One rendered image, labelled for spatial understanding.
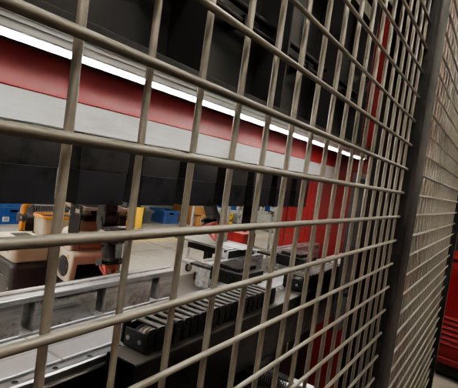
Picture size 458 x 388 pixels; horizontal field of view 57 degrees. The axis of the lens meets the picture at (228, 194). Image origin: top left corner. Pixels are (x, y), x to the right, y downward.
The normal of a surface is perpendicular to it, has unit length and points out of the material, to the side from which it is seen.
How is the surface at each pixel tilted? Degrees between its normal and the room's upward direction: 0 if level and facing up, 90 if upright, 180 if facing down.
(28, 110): 90
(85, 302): 90
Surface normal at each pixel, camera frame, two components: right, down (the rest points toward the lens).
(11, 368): 0.14, -0.99
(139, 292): 0.83, 0.14
